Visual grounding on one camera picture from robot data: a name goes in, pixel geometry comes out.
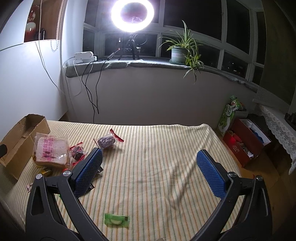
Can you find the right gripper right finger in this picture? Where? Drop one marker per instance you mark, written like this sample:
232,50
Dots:
244,211

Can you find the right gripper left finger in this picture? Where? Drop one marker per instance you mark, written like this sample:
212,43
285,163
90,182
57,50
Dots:
54,211

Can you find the red date snack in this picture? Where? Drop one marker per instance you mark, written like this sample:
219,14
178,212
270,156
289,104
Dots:
77,153

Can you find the green candy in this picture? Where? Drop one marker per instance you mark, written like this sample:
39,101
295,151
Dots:
116,220

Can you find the clear purple snack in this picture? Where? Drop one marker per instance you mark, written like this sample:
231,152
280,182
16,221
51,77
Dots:
107,141

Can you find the red box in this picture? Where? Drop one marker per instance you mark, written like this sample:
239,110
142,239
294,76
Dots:
245,140

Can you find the brown cardboard box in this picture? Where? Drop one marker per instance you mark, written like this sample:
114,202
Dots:
17,145

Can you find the lace cloth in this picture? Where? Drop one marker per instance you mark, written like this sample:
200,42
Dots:
280,128

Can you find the striped yellow table cloth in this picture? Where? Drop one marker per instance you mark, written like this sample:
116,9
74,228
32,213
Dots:
152,177

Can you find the green snack bag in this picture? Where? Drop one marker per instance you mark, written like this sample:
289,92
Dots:
232,110

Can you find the grey windowsill mat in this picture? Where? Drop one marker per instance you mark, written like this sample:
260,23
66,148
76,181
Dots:
75,69

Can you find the white power strip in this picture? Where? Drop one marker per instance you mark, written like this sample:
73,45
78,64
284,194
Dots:
84,57

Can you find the potted spider plant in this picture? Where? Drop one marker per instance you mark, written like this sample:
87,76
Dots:
184,51

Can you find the black tripod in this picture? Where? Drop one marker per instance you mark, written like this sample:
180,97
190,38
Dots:
131,46

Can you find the ring light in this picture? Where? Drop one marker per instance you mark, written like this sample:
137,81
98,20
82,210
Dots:
132,16

